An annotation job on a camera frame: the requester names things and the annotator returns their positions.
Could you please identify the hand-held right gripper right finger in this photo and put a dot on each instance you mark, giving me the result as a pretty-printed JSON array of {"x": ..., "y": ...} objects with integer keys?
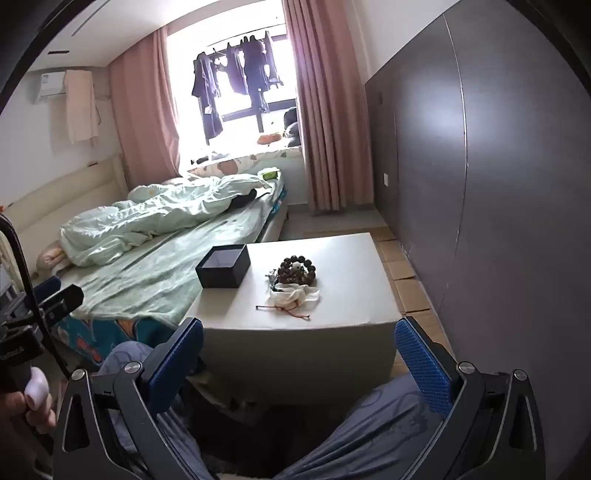
[{"x": 422, "y": 364}]

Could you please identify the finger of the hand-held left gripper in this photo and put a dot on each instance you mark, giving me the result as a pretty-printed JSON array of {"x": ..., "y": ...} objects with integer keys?
[
  {"x": 62, "y": 300},
  {"x": 46, "y": 285}
]

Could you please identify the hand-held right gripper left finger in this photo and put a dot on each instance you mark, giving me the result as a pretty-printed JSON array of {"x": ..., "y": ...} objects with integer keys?
[{"x": 178, "y": 364}]

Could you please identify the black square box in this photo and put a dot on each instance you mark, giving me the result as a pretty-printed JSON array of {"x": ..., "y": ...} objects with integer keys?
[{"x": 221, "y": 272}]

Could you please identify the person's left hand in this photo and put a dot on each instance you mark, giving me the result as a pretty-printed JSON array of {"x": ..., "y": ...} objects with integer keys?
[{"x": 37, "y": 392}]

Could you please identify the pink pillow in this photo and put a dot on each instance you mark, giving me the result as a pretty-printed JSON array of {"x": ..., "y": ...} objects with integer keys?
[{"x": 51, "y": 256}]

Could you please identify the flattened cardboard floor covering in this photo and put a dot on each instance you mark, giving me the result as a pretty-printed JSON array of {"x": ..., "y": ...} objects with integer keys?
[{"x": 406, "y": 281}]

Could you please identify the beige headboard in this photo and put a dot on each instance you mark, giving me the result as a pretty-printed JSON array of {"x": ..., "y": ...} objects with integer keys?
[{"x": 55, "y": 184}]

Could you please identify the white leather table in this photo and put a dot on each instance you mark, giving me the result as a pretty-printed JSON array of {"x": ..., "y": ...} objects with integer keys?
[{"x": 351, "y": 277}]

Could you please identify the light green quilt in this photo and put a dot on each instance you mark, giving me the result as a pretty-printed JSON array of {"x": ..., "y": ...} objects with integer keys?
[{"x": 161, "y": 207}]

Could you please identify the black item on bed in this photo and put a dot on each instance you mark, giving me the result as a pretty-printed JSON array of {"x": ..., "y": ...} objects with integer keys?
[{"x": 244, "y": 198}]

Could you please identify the bed with cartoon-print mattress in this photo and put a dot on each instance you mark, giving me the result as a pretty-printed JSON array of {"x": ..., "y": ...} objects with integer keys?
[{"x": 272, "y": 210}]

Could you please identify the white air conditioner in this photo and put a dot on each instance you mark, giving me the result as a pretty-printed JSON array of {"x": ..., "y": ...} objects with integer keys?
[{"x": 48, "y": 85}]

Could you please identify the pink curtain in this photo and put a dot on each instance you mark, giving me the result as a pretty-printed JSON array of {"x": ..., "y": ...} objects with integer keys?
[
  {"x": 330, "y": 115},
  {"x": 143, "y": 106}
]

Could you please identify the small green box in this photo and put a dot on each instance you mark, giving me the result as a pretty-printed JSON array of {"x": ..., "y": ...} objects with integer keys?
[{"x": 269, "y": 175}]

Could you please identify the floral windowsill cushion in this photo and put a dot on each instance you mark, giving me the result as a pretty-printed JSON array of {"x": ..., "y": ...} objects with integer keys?
[{"x": 240, "y": 164}]

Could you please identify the orange item on windowsill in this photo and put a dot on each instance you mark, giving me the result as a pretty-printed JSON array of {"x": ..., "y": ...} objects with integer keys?
[{"x": 268, "y": 138}]

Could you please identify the dark bag on windowsill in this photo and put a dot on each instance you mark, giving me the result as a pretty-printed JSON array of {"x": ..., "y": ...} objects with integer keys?
[{"x": 292, "y": 127}]

